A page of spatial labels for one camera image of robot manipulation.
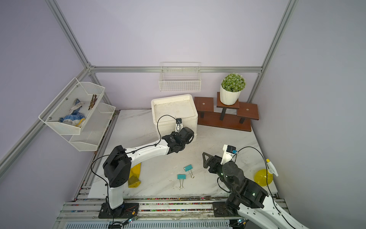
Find white three-drawer cabinet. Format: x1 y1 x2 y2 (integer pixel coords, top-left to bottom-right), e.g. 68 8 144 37
151 94 198 141

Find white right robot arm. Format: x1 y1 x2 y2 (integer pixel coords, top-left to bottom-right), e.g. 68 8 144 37
202 152 307 229

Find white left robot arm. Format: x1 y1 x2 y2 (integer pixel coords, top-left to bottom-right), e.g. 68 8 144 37
103 127 194 210

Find teal binder clip upper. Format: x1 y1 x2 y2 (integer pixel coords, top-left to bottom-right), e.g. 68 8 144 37
184 164 194 178

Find teal binder clip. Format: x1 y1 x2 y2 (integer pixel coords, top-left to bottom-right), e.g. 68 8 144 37
177 174 186 189
184 164 194 178

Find teal binder clip lower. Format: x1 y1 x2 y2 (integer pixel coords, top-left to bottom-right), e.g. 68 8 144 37
177 174 186 189

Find yellow spray bottle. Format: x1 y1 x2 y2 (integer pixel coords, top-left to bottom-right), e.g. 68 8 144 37
254 159 279 187

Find brown wooden stepped stand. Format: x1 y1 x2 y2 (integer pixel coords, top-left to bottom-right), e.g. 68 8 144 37
194 93 259 132

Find yellow rubber glove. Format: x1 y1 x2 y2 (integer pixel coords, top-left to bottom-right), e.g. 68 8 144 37
128 163 141 188

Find green potted plant white pot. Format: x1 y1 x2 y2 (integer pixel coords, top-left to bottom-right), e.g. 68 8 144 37
220 73 246 106

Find white mesh two-tier shelf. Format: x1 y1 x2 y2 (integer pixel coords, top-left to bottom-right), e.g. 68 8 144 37
39 78 115 152

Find blue white cloth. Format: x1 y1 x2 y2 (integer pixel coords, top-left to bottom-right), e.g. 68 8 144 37
59 98 86 127

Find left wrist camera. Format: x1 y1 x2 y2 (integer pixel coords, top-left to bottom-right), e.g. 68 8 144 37
175 118 183 132

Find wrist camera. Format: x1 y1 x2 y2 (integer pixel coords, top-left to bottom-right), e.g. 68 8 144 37
175 118 183 132
221 145 237 165

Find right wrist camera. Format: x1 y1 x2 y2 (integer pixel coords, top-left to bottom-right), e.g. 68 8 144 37
221 145 237 165

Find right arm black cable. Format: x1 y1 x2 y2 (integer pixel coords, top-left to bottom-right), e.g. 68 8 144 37
216 145 289 229

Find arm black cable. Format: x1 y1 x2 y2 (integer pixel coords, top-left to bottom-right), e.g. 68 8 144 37
91 114 182 207
216 145 289 229

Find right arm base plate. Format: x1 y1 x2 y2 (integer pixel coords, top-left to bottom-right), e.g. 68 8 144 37
213 201 240 217

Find white wire wall basket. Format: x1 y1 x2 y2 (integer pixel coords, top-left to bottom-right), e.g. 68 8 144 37
159 62 202 92

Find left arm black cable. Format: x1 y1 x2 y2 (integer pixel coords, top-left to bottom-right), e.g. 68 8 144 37
91 114 182 207

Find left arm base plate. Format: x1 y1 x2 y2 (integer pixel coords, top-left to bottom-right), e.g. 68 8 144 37
98 202 139 219

